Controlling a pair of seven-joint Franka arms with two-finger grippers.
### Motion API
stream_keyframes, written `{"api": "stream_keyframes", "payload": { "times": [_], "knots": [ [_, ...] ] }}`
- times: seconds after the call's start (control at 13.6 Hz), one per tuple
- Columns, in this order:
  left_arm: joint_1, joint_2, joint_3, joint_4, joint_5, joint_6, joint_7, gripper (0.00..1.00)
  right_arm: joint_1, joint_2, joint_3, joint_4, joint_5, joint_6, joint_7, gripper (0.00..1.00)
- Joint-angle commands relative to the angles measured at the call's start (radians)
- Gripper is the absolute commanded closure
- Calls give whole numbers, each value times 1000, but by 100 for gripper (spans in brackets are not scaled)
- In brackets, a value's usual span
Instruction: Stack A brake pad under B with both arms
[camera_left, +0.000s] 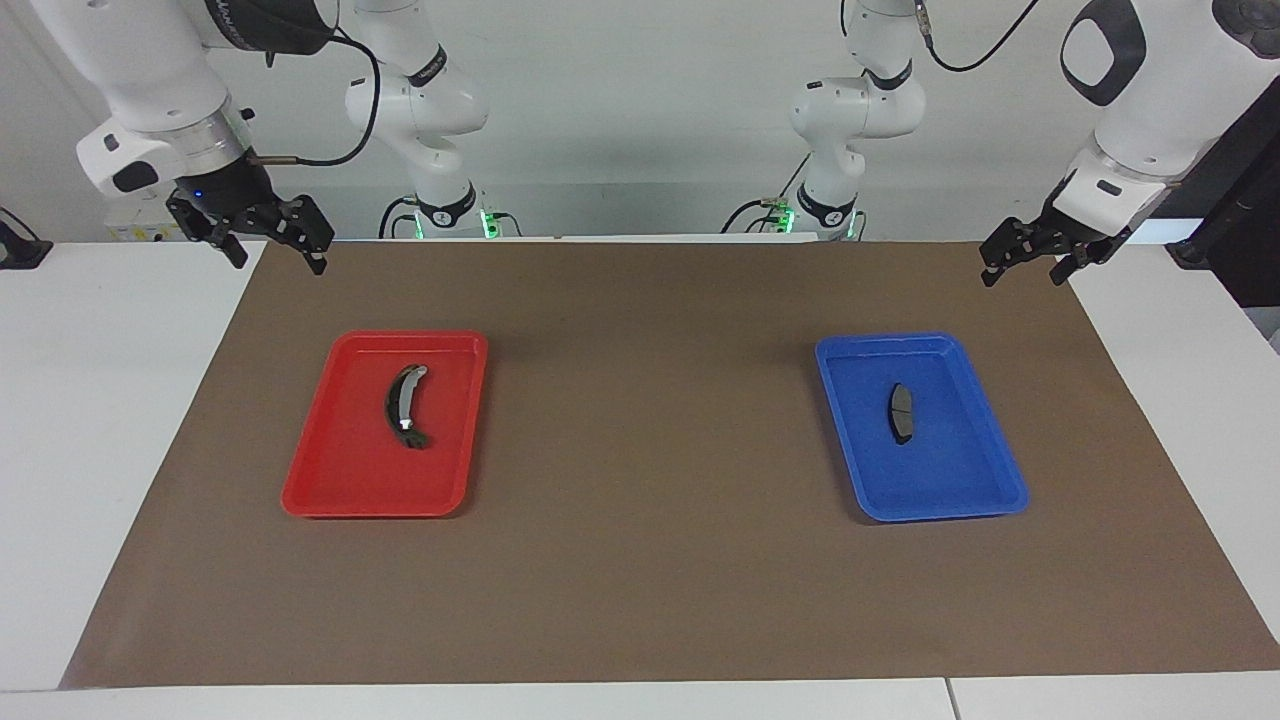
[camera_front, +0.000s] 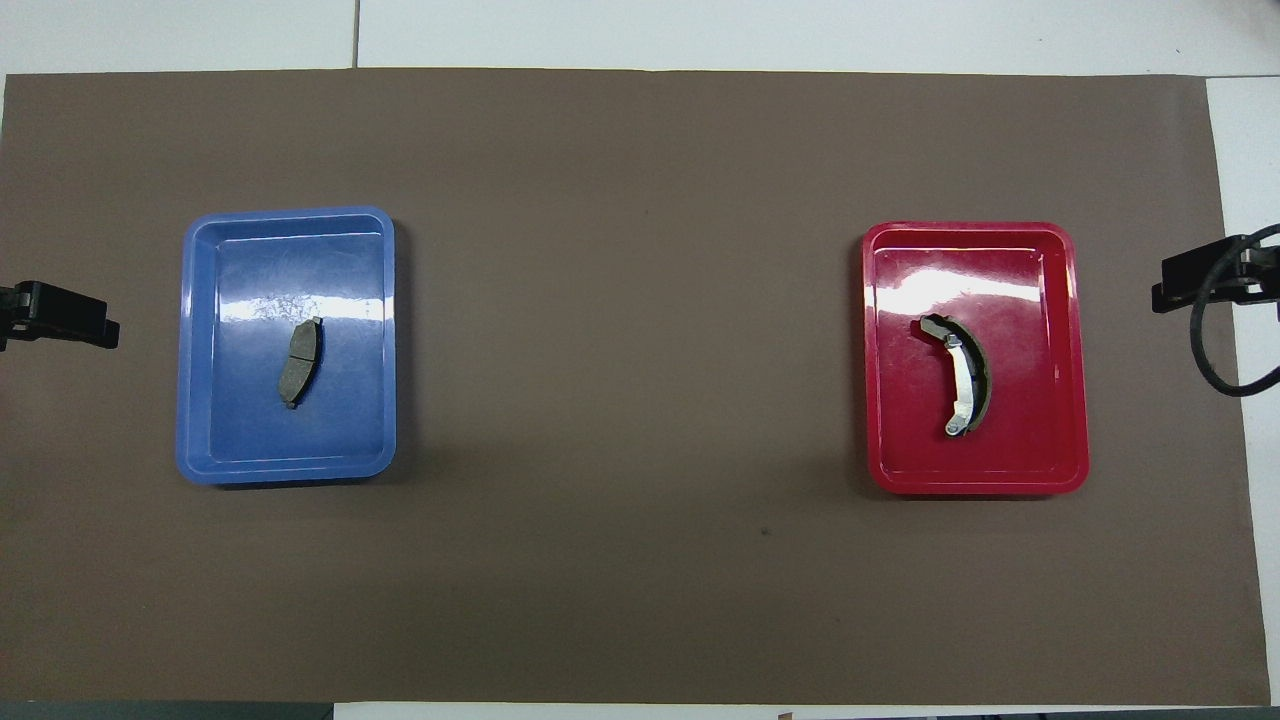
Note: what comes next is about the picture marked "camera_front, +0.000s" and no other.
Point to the blue plastic tray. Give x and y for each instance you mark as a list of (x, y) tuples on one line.
[(250, 430)]

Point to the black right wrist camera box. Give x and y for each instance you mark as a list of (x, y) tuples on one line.
[(1195, 268)]

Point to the brown table mat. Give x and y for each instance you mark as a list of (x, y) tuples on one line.
[(640, 180)]

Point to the curved brake shoe white rib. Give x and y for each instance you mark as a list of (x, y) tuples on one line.
[(965, 385)]

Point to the red plastic tray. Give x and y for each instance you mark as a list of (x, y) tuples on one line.
[(1030, 430)]

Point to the grey brake pad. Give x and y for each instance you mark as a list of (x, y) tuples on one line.
[(300, 362)]

